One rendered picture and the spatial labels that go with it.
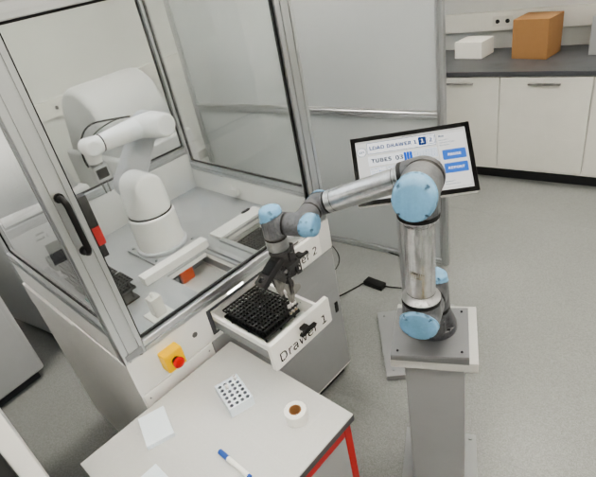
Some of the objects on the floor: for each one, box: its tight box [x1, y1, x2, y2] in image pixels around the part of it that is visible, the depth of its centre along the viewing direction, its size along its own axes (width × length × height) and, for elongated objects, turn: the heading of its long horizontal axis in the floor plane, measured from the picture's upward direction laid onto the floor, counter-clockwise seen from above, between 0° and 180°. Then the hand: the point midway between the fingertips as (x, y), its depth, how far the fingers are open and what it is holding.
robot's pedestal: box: [390, 304, 479, 477], centre depth 189 cm, size 30×30×76 cm
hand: (286, 299), depth 170 cm, fingers open, 3 cm apart
